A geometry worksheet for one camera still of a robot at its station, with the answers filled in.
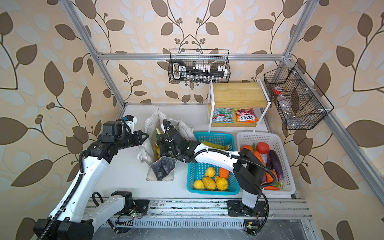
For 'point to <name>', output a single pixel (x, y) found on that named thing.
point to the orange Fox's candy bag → (246, 115)
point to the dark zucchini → (158, 135)
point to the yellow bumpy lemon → (209, 183)
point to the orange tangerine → (224, 173)
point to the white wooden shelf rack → (248, 95)
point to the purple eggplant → (274, 160)
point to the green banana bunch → (226, 147)
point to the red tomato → (262, 147)
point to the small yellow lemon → (198, 184)
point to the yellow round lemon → (221, 183)
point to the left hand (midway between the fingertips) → (148, 133)
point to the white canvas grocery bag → (160, 168)
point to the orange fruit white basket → (246, 146)
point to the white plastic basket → (244, 138)
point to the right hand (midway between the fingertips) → (159, 141)
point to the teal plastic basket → (196, 170)
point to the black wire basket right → (301, 105)
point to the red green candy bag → (222, 115)
